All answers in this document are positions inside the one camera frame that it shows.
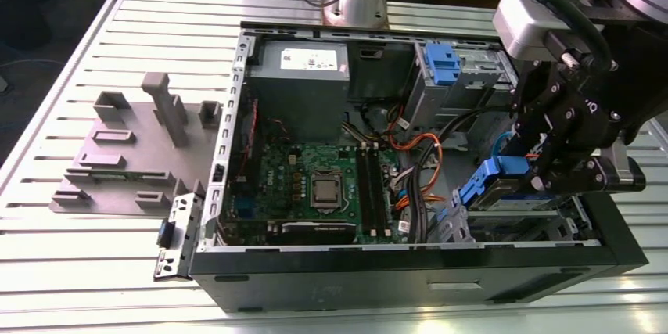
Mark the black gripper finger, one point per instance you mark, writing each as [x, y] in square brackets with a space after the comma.
[574, 130]
[532, 95]

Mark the hard disk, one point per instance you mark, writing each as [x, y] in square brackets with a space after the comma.
[488, 177]

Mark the silver disk bay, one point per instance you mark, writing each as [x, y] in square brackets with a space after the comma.
[511, 214]

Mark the blue plastic drive latch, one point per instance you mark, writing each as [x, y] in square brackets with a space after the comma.
[443, 62]

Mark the silver optical drive cage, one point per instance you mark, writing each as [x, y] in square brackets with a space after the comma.
[428, 103]

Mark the black RAM slot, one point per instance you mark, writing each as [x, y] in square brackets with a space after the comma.
[367, 193]
[380, 193]

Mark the grey power supply unit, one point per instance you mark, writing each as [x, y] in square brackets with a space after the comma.
[298, 107]

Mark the silver CPU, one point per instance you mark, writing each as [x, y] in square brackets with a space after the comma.
[328, 189]

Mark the CPU socket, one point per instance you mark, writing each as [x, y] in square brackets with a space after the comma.
[328, 207]

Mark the green motherboard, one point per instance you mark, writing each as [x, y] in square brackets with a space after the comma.
[284, 162]

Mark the black graphics card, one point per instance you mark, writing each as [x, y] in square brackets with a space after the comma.
[314, 230]

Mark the black open PC case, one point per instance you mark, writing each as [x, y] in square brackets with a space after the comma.
[366, 283]

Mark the black case fan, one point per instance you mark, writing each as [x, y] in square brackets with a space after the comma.
[242, 142]

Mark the grey parts rack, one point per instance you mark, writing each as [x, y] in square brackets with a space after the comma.
[151, 154]

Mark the green RAM stick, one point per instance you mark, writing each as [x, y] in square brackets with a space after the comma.
[131, 174]

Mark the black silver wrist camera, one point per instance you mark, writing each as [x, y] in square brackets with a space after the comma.
[623, 171]

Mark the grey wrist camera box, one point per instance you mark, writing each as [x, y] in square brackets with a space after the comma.
[527, 25]

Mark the silver hinged slot bracket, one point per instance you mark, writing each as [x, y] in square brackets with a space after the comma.
[186, 224]

